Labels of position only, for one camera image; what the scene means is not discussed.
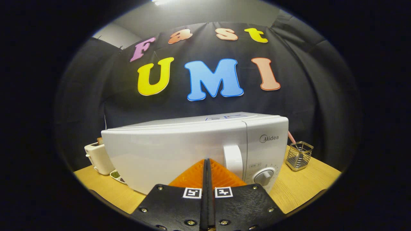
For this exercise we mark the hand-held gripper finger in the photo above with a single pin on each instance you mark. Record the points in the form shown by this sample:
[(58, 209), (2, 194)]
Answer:
[(211, 211), (204, 211)]

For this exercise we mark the white microwave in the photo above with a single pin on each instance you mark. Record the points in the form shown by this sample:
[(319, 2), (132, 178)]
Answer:
[(167, 150)]

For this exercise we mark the white divided condiment dish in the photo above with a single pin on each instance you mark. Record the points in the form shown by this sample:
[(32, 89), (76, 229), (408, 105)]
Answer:
[(115, 175)]

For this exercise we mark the pink striped straw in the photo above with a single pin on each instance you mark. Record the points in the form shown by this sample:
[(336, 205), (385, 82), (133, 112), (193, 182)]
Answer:
[(291, 138)]

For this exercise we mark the white toaster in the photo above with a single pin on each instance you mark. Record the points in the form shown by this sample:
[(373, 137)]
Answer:
[(99, 158)]

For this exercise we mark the toast slice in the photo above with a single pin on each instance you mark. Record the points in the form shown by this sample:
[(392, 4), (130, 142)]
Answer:
[(100, 141)]

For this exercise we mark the ceiling light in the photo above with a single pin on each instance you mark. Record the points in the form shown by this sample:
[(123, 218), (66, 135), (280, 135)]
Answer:
[(160, 2)]

